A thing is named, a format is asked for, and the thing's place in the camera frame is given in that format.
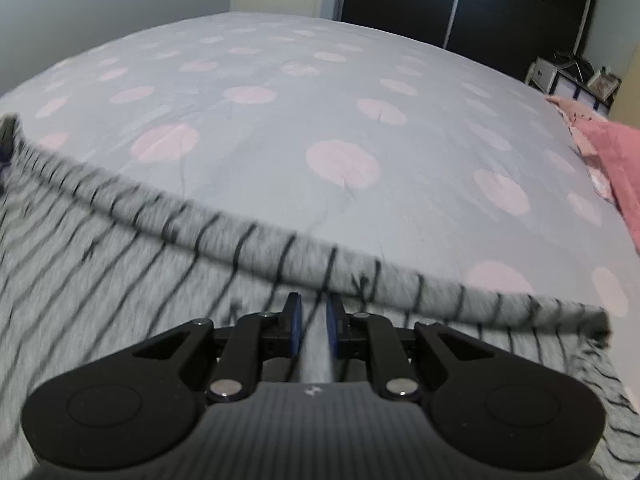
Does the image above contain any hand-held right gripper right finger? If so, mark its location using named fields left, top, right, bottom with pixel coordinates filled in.
left=325, top=294, right=501, bottom=402

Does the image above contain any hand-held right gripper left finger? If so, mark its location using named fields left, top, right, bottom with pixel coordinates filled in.
left=132, top=292, right=303, bottom=404

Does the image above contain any grey striped shirt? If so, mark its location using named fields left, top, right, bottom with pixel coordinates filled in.
left=0, top=112, right=640, bottom=480

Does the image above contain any bed with polka dot sheet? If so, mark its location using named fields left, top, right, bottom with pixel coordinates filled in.
left=0, top=10, right=640, bottom=318

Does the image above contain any pink blanket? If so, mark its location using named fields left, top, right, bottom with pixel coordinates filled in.
left=545, top=94, right=640, bottom=256

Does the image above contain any white storage unit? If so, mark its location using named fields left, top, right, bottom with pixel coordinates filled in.
left=525, top=52, right=623, bottom=108

